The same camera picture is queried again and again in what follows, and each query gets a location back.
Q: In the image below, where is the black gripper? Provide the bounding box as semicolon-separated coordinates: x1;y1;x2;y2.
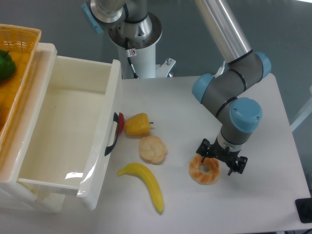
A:
196;138;248;176

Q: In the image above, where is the glazed ring donut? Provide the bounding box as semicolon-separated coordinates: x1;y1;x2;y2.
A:
189;155;220;185

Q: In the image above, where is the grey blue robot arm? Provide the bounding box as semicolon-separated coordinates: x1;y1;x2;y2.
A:
82;0;271;174

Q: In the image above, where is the round twisted bread roll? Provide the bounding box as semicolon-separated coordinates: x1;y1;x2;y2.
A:
139;136;167;164

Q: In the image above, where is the yellow toy banana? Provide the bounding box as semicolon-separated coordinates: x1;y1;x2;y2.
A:
117;163;164;214

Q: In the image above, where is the yellow toy bell pepper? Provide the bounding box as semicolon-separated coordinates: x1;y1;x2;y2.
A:
124;113;153;136

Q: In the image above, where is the black device at table edge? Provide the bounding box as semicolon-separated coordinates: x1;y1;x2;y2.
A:
295;197;312;223

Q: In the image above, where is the red toy fruit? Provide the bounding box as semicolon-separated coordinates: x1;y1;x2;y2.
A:
118;112;125;133

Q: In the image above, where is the white plastic drawer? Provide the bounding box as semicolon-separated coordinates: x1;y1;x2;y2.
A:
18;56;121;210

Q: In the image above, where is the white plastic drawer cabinet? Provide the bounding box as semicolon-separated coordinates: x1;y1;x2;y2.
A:
0;43;65;213

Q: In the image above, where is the orange woven plastic basket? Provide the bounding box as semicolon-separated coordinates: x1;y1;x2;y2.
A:
0;24;41;147

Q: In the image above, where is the green toy bell pepper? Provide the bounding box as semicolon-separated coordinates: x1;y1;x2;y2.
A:
0;50;16;81

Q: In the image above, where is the white frame at right edge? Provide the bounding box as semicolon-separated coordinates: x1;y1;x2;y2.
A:
290;86;312;132

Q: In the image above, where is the black drawer handle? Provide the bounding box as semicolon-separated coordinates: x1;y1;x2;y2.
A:
104;112;120;156

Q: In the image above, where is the black cable on pedestal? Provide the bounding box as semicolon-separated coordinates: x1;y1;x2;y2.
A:
124;38;140;79

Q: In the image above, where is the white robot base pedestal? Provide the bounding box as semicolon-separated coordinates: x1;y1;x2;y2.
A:
109;13;176;79

